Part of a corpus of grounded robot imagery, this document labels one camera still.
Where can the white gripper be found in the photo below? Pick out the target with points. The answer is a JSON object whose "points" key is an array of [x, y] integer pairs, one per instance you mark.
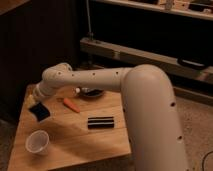
{"points": [[34, 98]]}

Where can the metal vertical pole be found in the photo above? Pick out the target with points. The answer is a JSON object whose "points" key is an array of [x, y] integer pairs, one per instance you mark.
{"points": [[90, 33]]}

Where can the black striped rectangular block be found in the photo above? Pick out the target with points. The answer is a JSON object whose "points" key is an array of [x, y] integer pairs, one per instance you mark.
{"points": [[100, 122]]}

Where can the orange carrot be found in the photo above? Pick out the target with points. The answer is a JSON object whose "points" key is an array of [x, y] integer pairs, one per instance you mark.
{"points": [[71, 105]]}

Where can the black handle on shelf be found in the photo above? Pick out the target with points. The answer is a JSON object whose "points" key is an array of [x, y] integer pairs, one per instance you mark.
{"points": [[192, 65]]}

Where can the white ceramic cup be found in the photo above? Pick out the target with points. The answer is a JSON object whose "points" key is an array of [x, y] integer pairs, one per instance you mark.
{"points": [[38, 142]]}

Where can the black bowl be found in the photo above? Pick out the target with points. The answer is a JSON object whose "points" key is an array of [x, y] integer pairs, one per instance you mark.
{"points": [[90, 93]]}

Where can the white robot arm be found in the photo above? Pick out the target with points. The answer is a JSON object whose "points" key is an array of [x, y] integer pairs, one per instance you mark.
{"points": [[148, 103]]}

